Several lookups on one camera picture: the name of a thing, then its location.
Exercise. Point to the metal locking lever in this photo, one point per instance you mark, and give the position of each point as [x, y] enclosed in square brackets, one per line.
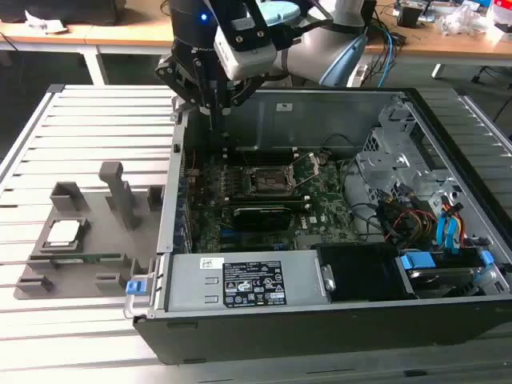
[245, 158]

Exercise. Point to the black bag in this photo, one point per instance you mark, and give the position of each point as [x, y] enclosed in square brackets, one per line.
[80, 10]

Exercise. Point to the black PC case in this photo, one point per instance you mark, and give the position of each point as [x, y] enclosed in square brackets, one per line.
[280, 332]

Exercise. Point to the red white box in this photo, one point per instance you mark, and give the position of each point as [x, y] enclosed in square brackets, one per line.
[502, 24]

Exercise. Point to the green motherboard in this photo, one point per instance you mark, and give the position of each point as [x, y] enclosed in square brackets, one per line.
[328, 200]

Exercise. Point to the white power strip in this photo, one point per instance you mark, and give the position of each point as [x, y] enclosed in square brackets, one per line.
[360, 74]

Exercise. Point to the grey parts rack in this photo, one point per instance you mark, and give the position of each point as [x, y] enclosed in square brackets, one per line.
[100, 240]

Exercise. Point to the black box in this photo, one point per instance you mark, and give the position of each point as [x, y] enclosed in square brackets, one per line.
[370, 16]

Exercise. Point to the black RAM slot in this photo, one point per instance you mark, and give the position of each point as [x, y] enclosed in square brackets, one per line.
[268, 195]
[272, 157]
[272, 150]

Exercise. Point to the green RAM stick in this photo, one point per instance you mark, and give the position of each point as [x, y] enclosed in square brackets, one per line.
[90, 258]

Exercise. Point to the blue expansion slot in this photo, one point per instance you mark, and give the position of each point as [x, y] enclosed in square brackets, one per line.
[230, 233]

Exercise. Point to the clear plastic bags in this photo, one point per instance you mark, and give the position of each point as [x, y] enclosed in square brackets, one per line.
[460, 20]

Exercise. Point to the blue case clip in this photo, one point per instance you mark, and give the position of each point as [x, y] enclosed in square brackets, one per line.
[486, 260]

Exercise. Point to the grey power supply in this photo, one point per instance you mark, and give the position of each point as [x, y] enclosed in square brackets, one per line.
[192, 280]

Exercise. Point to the blue release latch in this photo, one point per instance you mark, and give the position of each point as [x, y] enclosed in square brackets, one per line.
[136, 288]

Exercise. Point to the grey metal drive cage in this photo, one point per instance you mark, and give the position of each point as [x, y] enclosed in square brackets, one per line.
[400, 168]

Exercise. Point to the silver CPU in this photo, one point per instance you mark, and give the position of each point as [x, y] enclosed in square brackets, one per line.
[64, 232]

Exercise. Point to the wooden desk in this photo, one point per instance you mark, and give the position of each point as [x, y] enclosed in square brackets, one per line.
[120, 36]
[440, 48]

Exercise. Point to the black graphics card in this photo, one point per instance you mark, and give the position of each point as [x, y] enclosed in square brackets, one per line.
[260, 220]

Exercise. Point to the white label sticker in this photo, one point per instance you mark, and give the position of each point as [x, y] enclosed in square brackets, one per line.
[283, 106]

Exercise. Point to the hard disk in blue carrier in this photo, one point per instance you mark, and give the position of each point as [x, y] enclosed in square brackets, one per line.
[418, 262]

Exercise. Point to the black chair base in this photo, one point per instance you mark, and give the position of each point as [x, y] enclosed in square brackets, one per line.
[484, 74]

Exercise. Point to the crumpled white paper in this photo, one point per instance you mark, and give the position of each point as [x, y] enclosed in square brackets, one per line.
[44, 24]

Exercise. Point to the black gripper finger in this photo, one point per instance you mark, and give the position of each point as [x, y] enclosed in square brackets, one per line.
[188, 88]
[240, 96]

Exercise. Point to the small black container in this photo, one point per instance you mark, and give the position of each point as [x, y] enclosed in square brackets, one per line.
[410, 16]

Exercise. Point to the grey case latch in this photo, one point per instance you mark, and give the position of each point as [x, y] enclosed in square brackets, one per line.
[178, 106]

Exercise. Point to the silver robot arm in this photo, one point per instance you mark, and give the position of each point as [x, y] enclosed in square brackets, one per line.
[308, 48]

